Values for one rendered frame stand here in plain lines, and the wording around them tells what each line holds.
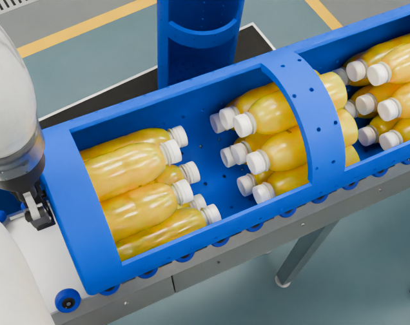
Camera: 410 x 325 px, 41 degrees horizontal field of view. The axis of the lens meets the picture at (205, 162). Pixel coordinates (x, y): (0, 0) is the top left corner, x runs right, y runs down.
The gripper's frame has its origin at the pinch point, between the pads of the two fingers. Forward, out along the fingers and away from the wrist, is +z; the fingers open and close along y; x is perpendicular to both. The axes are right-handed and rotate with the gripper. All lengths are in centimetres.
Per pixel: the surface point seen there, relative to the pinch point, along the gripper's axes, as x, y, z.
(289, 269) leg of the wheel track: 64, 6, 97
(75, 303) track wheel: -0.7, 9.2, 19.8
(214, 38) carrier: 66, -63, 56
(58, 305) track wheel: -3.3, 8.6, 18.9
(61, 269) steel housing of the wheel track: -1.1, 1.1, 23.3
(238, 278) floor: 51, -2, 116
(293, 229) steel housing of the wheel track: 46, 11, 29
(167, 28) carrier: 53, -73, 56
